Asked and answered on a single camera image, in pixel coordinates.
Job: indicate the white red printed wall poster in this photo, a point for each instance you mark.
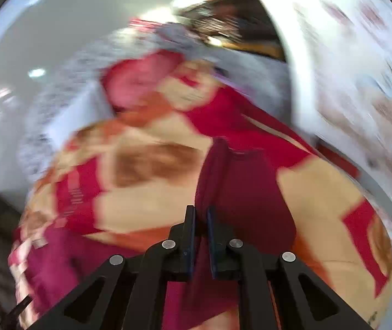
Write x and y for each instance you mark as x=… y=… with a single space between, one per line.
x=353 y=58

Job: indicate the grey floral quilt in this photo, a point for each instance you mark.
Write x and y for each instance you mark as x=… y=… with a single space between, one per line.
x=79 y=65

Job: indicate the red orange printed blanket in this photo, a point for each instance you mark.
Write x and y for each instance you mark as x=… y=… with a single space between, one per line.
x=141 y=206

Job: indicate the white pillow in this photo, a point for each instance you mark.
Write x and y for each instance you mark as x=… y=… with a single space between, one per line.
x=75 y=117

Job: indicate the dark wooden shelf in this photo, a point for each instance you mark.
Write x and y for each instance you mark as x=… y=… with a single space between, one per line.
x=250 y=27

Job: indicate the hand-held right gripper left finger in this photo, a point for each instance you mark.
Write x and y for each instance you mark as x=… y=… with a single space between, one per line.
x=189 y=237

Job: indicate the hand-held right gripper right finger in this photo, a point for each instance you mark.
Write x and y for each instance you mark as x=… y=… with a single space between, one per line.
x=211 y=240

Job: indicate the red heart pillow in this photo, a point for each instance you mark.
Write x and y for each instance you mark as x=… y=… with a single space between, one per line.
x=134 y=79

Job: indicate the dark red garment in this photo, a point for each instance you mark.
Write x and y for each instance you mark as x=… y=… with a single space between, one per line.
x=244 y=196

